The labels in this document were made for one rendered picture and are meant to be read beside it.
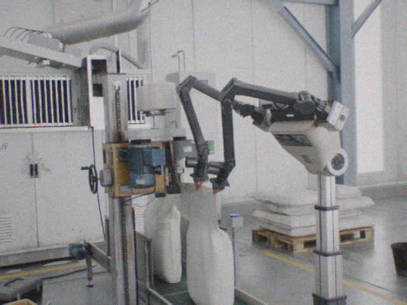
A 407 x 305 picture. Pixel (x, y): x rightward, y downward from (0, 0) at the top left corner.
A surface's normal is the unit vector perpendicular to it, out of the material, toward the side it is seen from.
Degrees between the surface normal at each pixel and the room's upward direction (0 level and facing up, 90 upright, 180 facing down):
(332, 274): 90
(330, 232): 90
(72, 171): 90
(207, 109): 90
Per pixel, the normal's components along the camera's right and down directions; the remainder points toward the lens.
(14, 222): 0.44, 0.03
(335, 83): -0.90, 0.06
